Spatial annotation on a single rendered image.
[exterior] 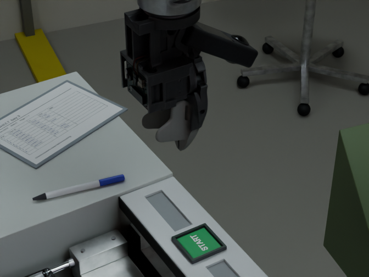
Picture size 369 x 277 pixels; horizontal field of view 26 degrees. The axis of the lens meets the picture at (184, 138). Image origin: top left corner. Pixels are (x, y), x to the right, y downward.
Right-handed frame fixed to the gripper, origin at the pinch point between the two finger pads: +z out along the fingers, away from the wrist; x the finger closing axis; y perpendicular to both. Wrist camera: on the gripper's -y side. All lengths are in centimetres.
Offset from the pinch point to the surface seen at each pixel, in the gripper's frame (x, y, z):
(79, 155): -21.3, 6.6, 14.0
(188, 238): 3.6, 1.7, 14.2
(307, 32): -138, -139, 87
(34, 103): -38.6, 7.1, 13.7
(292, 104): -128, -126, 110
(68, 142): -25.1, 6.7, 13.7
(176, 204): -4.0, -0.9, 14.6
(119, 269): -3.7, 9.2, 22.6
